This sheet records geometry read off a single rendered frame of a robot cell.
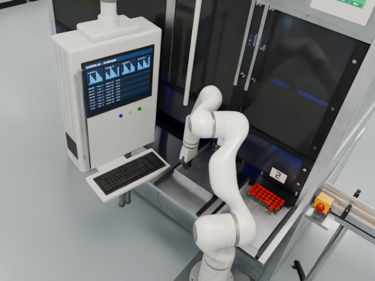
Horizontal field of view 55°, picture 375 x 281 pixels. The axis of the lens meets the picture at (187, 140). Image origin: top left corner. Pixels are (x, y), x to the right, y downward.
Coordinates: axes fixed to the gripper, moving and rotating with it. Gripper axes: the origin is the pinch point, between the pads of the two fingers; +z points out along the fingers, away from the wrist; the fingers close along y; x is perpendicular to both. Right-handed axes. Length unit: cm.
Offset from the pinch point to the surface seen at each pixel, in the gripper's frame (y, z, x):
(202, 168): -8.7, 5.6, 5.0
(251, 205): -5.2, 5.7, 39.1
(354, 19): -18, -93, 48
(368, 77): -19, -74, 60
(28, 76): -64, 93, -268
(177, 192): 14.7, 6.0, 5.8
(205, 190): 5.7, 2.7, 17.1
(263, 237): 8, 6, 53
